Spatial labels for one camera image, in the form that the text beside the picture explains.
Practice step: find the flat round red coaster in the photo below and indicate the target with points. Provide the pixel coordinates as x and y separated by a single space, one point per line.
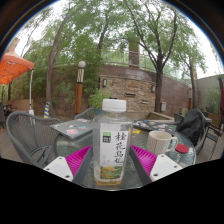
182 148

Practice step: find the grey wall box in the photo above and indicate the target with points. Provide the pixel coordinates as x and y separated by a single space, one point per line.
163 106

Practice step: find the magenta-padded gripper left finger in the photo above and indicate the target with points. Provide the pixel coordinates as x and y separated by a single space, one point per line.
77 160

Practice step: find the black backpack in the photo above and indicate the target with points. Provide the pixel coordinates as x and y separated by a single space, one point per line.
191 125

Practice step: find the white ribbed mug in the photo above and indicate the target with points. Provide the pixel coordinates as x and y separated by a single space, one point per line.
159 142

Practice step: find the silver laptop with stickers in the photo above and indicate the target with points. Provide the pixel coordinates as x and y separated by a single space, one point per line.
71 128

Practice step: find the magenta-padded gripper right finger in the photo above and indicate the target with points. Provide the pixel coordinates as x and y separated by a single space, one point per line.
145 160

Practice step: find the orange canopy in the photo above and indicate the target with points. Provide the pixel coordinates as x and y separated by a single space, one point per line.
15 66

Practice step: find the grey chair holding backpack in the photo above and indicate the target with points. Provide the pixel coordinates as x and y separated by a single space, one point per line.
202 140

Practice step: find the potted green plant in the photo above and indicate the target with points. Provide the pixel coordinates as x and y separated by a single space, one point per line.
98 98

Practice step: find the closed maroon umbrella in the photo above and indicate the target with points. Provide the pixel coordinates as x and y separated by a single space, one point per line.
221 96

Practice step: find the black wall lamp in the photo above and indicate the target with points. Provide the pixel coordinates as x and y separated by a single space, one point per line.
153 88
104 82

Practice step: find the grey woven patio chair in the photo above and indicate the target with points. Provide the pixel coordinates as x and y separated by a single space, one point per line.
25 136

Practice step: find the brown globe-topped lamp post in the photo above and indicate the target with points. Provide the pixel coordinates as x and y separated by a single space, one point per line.
79 95

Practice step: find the yellow square card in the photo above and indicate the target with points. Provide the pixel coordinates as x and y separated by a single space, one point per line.
136 131

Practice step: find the black metal folding chair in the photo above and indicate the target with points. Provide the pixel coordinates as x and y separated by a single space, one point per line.
213 138

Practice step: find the leaning pale-trunked tree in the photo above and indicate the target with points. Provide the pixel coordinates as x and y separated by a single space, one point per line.
50 76

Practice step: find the dark forked tree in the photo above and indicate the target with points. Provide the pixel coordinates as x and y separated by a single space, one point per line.
158 90

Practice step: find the clear white-capped drink bottle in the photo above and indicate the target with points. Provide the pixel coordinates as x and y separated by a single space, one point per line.
112 146

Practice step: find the blue yellow striped cone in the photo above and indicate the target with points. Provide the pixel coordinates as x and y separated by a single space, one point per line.
46 110

